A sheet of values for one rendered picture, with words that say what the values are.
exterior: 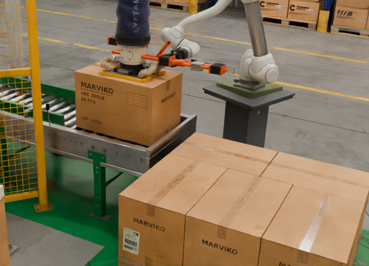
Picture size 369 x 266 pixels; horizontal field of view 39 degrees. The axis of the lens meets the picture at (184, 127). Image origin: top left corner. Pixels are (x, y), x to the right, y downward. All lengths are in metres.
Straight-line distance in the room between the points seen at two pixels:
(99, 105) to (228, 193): 1.10
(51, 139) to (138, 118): 0.64
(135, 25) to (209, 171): 1.01
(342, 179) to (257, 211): 0.69
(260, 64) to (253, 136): 0.62
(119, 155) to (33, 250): 0.78
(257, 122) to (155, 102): 0.97
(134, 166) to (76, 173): 1.02
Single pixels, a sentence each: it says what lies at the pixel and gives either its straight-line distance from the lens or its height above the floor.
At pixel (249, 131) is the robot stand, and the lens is 3.85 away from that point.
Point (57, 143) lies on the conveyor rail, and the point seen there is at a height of 0.48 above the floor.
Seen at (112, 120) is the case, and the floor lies 0.67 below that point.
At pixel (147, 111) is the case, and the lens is 3.25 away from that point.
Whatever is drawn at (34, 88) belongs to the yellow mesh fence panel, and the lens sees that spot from 3.38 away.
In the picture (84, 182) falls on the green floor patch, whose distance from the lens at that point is 4.06.
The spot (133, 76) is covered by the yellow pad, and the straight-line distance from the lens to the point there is 3.30.
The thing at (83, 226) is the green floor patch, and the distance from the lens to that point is 3.54.
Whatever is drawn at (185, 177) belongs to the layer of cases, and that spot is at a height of 0.54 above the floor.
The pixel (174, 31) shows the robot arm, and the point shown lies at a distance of 3.58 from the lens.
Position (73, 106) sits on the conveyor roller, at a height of 0.54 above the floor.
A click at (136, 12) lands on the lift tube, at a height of 1.36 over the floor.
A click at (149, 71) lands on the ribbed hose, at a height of 1.02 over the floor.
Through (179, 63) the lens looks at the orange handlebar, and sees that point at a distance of 3.23.
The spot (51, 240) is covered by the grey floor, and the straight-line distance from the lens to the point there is 3.44.
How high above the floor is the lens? 1.95
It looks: 23 degrees down
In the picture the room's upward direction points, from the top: 3 degrees clockwise
